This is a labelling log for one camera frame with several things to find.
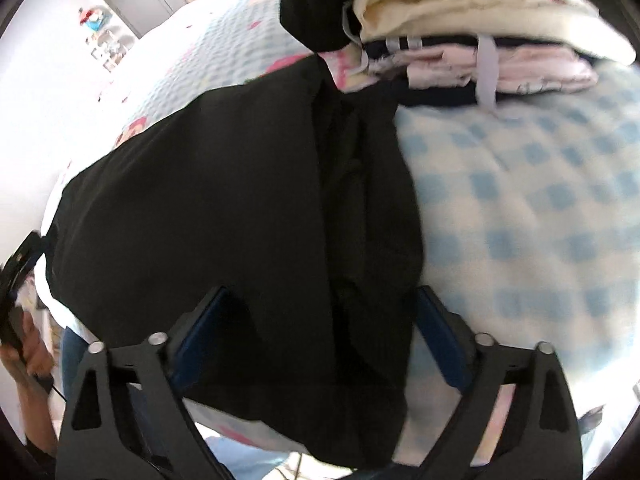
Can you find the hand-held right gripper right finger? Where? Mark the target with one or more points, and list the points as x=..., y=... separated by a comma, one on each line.
x=440, y=340

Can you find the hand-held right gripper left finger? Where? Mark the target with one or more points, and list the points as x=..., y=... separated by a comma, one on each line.
x=200, y=340

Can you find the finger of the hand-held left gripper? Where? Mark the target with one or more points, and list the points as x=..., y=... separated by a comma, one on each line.
x=30, y=252

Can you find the black zip jacket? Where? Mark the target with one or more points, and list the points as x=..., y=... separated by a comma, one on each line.
x=225, y=210

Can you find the person's left forearm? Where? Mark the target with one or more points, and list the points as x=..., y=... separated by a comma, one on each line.
x=35, y=410

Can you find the person's left hand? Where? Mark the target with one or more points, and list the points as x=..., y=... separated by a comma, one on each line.
x=37, y=355

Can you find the person's blue jeans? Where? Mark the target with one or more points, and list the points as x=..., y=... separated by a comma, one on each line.
x=250, y=460

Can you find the blue checked printed bedsheet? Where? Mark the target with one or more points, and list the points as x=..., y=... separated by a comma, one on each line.
x=525, y=210

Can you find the red blue toy figure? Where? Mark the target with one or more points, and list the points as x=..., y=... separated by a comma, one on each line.
x=92, y=20

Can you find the navy folded garment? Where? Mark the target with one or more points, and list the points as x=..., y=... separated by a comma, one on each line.
x=435, y=98

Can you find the black folded garment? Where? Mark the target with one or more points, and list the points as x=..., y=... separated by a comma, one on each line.
x=315, y=5

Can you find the white wall shelf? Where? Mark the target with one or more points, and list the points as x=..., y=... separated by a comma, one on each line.
x=110, y=52

